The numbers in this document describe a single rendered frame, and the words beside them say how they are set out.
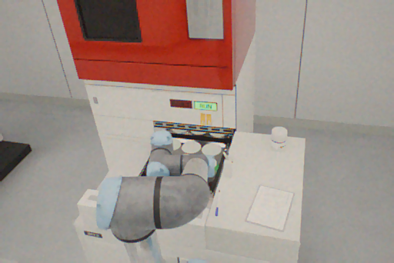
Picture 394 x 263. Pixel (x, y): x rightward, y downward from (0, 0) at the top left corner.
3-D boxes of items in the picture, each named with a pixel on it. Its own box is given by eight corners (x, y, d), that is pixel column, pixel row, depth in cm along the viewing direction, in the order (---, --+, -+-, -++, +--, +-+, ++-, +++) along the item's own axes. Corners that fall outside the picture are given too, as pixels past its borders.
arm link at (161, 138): (147, 143, 122) (151, 128, 129) (151, 168, 129) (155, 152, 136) (170, 142, 122) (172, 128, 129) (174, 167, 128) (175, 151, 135)
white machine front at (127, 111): (101, 134, 218) (85, 74, 195) (236, 150, 197) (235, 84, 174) (98, 137, 215) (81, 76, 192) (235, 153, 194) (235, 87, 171)
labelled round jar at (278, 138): (271, 141, 177) (272, 125, 171) (286, 143, 175) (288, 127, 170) (269, 151, 171) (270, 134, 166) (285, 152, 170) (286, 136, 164)
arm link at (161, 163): (178, 168, 114) (181, 146, 123) (143, 168, 114) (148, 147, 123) (181, 186, 118) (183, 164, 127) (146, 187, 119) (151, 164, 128)
